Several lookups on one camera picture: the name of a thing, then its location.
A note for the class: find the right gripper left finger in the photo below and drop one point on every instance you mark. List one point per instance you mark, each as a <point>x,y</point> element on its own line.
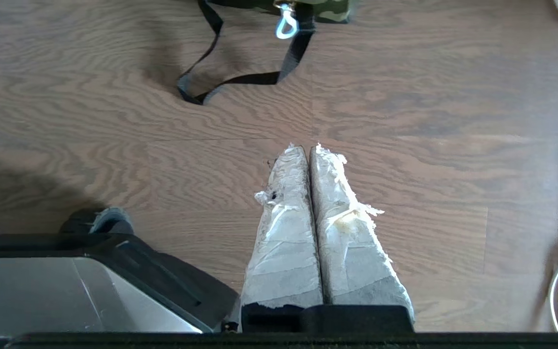
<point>285,252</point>

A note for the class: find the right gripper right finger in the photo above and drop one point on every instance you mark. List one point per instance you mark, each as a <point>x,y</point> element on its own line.
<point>351,261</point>

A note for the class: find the silver snap hook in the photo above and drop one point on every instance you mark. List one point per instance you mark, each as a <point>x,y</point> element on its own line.
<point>286,23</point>

